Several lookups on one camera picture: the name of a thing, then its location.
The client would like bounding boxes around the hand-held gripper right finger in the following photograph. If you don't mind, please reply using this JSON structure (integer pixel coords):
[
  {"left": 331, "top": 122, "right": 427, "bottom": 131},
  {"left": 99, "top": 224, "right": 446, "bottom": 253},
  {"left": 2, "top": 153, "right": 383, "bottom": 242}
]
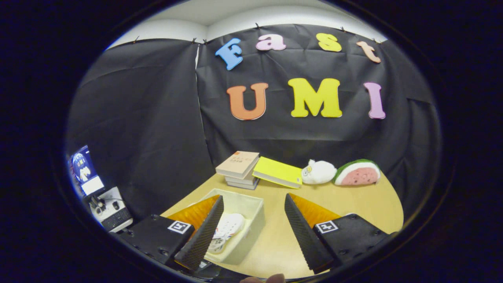
[{"left": 285, "top": 193, "right": 397, "bottom": 274}]

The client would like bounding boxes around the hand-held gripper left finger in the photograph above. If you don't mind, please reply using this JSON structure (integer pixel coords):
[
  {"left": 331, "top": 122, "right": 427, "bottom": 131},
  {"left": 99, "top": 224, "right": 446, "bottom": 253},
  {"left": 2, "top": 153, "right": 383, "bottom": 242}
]
[{"left": 118, "top": 195, "right": 224, "bottom": 272}]

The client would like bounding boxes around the beige paperback book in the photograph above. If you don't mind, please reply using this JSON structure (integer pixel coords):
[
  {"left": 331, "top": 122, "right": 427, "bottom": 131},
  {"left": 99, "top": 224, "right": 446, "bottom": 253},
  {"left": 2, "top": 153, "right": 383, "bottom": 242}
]
[{"left": 215, "top": 151, "right": 260, "bottom": 180}]

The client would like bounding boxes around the watermelon slice plush toy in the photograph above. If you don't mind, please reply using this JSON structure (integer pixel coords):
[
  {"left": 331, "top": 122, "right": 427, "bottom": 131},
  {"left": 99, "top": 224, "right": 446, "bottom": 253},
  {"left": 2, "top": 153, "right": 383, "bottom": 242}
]
[{"left": 332, "top": 159, "right": 381, "bottom": 186}]

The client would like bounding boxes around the yellow book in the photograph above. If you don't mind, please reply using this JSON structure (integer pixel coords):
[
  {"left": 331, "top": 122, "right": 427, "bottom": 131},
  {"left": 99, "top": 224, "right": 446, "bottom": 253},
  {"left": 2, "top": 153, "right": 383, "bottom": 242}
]
[{"left": 252, "top": 156, "right": 303, "bottom": 189}]

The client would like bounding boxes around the white striped canvas shoe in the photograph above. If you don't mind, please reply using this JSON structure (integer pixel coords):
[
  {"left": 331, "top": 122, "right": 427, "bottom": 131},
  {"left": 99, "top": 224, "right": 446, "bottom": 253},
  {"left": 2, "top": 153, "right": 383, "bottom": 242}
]
[{"left": 207, "top": 213, "right": 245, "bottom": 254}]

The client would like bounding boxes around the thin white book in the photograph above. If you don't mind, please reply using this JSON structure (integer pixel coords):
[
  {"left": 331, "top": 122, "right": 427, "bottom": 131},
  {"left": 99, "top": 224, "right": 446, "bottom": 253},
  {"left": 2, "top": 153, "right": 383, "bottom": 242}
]
[{"left": 225, "top": 175, "right": 258, "bottom": 186}]

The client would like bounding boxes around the grey edged book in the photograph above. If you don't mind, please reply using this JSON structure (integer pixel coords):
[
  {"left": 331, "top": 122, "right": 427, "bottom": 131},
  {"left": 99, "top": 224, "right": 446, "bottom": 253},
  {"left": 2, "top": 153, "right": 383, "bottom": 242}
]
[{"left": 227, "top": 178, "right": 261, "bottom": 190}]

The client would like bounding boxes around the pale green fabric storage box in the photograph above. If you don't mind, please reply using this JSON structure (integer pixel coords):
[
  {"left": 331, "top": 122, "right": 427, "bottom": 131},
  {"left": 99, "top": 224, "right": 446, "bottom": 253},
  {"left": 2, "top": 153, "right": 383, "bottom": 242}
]
[{"left": 185, "top": 188, "right": 266, "bottom": 265}]

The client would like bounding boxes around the white plush toy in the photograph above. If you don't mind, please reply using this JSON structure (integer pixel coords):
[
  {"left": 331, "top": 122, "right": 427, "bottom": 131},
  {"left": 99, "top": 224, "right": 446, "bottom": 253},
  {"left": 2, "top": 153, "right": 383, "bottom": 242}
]
[{"left": 301, "top": 159, "right": 338, "bottom": 185}]

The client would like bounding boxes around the open laptop computer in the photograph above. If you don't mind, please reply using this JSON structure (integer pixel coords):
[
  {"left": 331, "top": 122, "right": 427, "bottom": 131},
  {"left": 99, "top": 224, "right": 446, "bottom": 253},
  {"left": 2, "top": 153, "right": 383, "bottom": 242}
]
[{"left": 71, "top": 145, "right": 134, "bottom": 233}]

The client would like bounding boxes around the black backdrop cloth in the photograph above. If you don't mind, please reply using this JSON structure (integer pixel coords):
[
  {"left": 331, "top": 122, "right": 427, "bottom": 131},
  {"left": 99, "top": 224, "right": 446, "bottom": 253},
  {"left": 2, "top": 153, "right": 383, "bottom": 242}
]
[{"left": 65, "top": 24, "right": 442, "bottom": 224}]

